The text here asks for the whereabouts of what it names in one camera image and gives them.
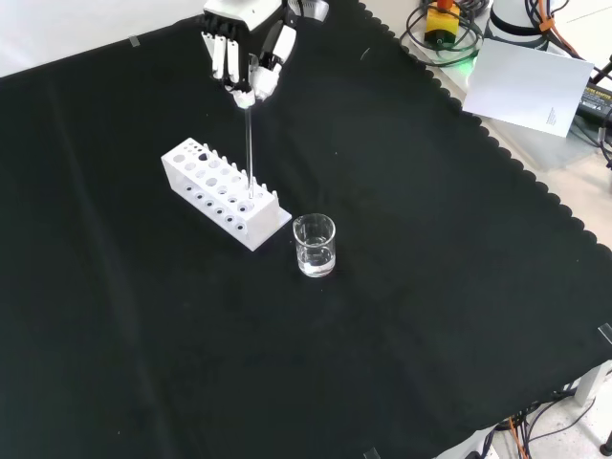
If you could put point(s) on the black bench cloth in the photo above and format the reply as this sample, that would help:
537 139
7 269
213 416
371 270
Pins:
430 248

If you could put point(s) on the clear tape piece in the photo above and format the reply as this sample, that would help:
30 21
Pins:
605 333
372 454
135 42

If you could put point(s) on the black power adapter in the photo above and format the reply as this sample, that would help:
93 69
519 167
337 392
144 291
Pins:
595 102

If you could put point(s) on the clear glass rod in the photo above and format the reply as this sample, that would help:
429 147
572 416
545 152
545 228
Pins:
248 153

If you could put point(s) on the clear glass beaker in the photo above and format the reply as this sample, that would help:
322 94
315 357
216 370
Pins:
314 248

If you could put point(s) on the white test tube rack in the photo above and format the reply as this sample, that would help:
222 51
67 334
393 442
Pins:
258 220

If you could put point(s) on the pale board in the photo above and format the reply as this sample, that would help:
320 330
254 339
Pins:
526 86

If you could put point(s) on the white bench leg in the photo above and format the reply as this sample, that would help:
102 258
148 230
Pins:
593 387

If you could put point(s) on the yellow stop button box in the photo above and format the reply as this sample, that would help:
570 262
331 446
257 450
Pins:
442 26

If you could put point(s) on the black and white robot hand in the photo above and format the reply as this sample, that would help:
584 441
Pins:
248 14

